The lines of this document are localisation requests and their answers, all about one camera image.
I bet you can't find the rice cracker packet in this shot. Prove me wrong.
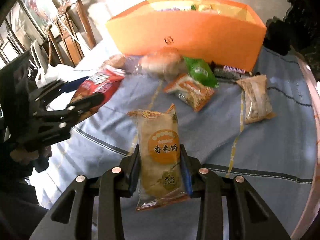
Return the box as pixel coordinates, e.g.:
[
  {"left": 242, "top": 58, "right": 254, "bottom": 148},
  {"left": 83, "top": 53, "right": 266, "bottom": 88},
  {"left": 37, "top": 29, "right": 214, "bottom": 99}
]
[{"left": 128, "top": 104, "right": 188, "bottom": 211}]

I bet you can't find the person's hand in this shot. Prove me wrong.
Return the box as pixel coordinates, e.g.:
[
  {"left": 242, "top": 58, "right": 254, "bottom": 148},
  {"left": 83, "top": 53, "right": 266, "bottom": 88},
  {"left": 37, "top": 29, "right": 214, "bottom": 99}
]
[{"left": 10, "top": 146, "right": 52, "bottom": 173}]

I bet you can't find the red snack bag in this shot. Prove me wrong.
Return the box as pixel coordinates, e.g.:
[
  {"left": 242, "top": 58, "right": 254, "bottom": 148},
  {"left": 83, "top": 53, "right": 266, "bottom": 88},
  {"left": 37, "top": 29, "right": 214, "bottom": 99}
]
[{"left": 71, "top": 65, "right": 125, "bottom": 121}]

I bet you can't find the carved brown wooden chair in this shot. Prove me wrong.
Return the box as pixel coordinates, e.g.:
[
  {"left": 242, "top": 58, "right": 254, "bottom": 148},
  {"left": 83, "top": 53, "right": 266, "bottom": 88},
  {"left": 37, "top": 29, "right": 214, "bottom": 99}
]
[{"left": 46, "top": 0, "right": 97, "bottom": 67}]

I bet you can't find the blue tablecloth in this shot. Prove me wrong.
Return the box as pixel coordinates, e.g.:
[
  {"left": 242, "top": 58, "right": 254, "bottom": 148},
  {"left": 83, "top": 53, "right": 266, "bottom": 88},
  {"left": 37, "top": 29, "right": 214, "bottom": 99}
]
[{"left": 30, "top": 48, "right": 314, "bottom": 233}]

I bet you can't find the small framed picture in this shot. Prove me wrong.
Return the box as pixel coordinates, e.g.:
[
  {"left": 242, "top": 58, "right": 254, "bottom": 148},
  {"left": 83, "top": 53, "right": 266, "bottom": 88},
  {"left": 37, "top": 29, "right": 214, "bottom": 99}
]
[{"left": 20, "top": 0, "right": 57, "bottom": 37}]

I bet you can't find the brown cereal bar packet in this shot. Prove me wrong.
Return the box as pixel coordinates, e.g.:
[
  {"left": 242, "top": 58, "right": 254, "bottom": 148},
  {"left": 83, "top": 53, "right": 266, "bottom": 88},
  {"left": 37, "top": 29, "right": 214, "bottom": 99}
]
[{"left": 236, "top": 75, "right": 276, "bottom": 124}]

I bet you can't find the clear bread packet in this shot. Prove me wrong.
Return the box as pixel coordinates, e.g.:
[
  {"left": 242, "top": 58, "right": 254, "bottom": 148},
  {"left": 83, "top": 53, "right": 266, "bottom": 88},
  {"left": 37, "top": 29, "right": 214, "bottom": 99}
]
[{"left": 136, "top": 49, "right": 188, "bottom": 81}]

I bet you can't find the orange snack packet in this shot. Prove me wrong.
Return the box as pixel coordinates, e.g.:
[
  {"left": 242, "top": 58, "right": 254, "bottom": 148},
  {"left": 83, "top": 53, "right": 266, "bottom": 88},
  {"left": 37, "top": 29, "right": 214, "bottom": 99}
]
[{"left": 163, "top": 74, "right": 215, "bottom": 112}]

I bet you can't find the dark chocolate bar packet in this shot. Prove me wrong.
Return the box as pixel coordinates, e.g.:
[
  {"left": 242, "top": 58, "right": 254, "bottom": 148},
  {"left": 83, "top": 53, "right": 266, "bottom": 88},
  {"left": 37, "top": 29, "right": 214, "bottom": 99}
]
[{"left": 213, "top": 65, "right": 253, "bottom": 81}]

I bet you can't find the green snack packet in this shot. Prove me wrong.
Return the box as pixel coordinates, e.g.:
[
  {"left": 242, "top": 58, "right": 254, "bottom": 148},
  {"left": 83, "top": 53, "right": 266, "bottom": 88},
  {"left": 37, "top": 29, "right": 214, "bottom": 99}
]
[{"left": 183, "top": 56, "right": 219, "bottom": 88}]

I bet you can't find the orange storage box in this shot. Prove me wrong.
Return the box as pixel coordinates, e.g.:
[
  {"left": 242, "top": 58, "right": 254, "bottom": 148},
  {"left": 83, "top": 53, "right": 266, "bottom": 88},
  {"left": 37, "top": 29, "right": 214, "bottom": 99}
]
[{"left": 106, "top": 0, "right": 266, "bottom": 71}]

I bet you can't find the carved dark wooden furniture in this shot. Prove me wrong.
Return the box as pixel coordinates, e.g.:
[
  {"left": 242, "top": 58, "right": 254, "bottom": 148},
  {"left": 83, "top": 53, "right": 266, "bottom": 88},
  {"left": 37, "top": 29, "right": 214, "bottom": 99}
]
[{"left": 263, "top": 0, "right": 319, "bottom": 81}]

